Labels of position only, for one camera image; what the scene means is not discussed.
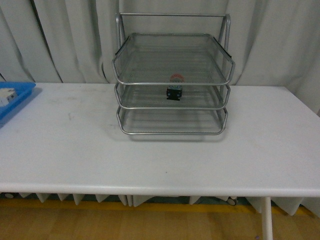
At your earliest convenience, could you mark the white table leg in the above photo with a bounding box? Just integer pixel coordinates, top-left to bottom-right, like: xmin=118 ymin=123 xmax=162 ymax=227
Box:
xmin=261 ymin=197 xmax=273 ymax=240

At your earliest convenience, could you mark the white curtain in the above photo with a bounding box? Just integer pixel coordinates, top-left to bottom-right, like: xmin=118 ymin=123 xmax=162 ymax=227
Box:
xmin=0 ymin=0 xmax=320 ymax=112

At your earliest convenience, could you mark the white circuit breaker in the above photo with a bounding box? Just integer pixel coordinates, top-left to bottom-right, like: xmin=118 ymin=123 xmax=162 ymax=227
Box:
xmin=0 ymin=88 xmax=18 ymax=107

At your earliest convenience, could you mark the silver mesh tiered rack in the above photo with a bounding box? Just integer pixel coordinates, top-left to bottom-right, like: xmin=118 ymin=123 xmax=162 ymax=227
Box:
xmin=112 ymin=12 xmax=235 ymax=136

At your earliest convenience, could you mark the blue plastic tray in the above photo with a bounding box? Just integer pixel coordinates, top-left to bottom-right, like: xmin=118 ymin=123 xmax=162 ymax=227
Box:
xmin=0 ymin=82 xmax=36 ymax=128

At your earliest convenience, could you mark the red emergency stop button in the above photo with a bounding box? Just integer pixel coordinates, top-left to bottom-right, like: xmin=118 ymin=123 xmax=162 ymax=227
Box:
xmin=166 ymin=73 xmax=185 ymax=101

